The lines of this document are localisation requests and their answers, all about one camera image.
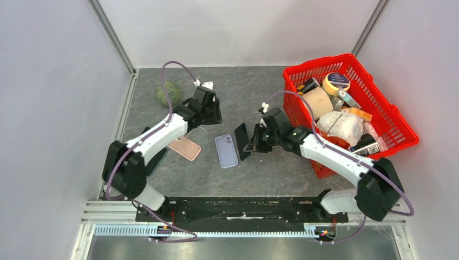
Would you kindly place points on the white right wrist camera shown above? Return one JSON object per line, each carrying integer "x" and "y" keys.
{"x": 262, "y": 110}

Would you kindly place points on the black smartphone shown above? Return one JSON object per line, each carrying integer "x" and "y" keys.
{"x": 242, "y": 140}
{"x": 153, "y": 164}

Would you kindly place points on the black yellow tool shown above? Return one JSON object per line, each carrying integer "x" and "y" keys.
{"x": 307, "y": 86}

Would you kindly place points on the orange small box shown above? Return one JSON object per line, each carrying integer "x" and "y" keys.
{"x": 358, "y": 112}

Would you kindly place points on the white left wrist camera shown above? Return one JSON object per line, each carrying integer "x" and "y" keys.
{"x": 209, "y": 84}

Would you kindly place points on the black mounting base plate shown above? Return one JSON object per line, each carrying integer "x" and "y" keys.
{"x": 246, "y": 214}

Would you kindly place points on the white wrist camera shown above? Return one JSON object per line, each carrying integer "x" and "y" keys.
{"x": 209, "y": 84}
{"x": 262, "y": 110}

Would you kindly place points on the teal white small packet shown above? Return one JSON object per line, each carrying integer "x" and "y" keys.
{"x": 347, "y": 98}

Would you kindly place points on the lilac phone case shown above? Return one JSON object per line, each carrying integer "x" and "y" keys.
{"x": 226, "y": 151}

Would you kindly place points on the pink phone case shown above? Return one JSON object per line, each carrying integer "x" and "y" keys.
{"x": 184, "y": 147}

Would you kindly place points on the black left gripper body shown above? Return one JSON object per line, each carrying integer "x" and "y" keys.
{"x": 212, "y": 115}

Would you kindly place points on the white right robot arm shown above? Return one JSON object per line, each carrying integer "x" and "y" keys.
{"x": 377, "y": 187}

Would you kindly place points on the red plastic basket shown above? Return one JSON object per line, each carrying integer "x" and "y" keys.
{"x": 387, "y": 120}

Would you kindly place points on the white wrapped package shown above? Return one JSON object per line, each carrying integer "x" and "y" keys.
{"x": 346, "y": 126}

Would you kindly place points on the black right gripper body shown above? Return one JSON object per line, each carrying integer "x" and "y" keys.
{"x": 273, "y": 137}

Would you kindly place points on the yellow masking tape roll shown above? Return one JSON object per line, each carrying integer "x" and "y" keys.
{"x": 333, "y": 82}

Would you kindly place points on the green felt ball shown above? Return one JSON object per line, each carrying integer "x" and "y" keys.
{"x": 174, "y": 91}

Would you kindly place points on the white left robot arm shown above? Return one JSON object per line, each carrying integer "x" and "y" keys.
{"x": 127, "y": 163}

